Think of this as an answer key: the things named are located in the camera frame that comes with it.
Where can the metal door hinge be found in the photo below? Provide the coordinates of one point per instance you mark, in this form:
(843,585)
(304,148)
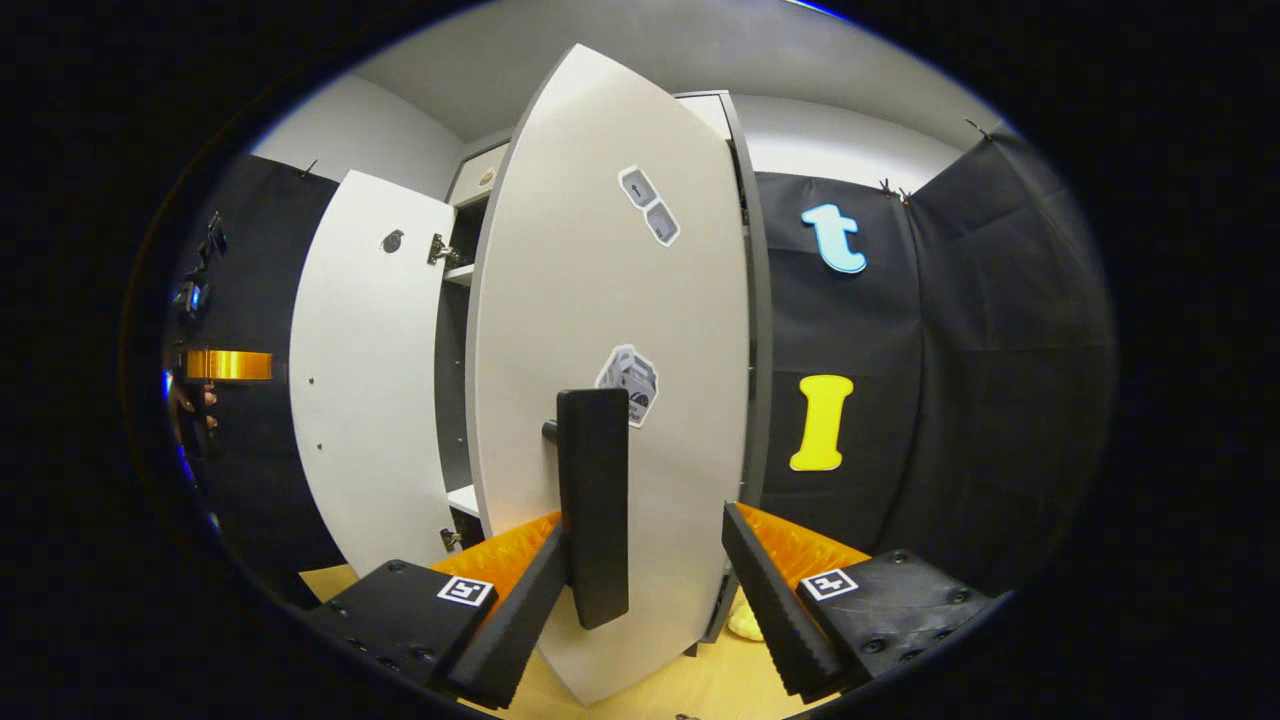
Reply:
(442,250)
(450,538)

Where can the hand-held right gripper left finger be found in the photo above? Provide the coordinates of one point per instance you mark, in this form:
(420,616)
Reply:
(520,630)

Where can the white shoe cabinet door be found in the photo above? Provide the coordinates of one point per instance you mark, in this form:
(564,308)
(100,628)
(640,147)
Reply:
(370,380)
(560,300)

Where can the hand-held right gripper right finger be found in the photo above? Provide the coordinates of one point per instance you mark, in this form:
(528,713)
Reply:
(775,610)

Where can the white shoe cabinet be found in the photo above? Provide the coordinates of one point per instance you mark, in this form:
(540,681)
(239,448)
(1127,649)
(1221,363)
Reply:
(757,350)

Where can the beige cabinet drawer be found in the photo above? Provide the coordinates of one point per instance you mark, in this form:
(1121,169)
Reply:
(487,175)

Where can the white cabinet shelf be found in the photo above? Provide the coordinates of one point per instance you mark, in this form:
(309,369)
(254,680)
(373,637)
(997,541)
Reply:
(460,273)

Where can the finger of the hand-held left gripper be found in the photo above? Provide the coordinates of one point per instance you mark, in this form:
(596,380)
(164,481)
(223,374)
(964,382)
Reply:
(230,365)

